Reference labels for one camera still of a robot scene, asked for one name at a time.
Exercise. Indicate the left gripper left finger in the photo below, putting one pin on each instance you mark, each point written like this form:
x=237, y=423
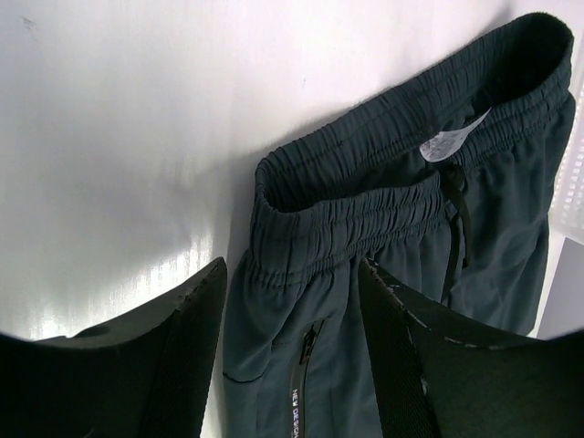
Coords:
x=145, y=373

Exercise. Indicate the white plastic basket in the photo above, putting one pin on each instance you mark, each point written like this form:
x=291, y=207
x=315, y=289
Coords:
x=566, y=213

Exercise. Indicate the dark green shorts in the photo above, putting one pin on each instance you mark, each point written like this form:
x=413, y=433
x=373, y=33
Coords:
x=445, y=181

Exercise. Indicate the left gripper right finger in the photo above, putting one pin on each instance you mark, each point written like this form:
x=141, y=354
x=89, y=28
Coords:
x=438, y=373

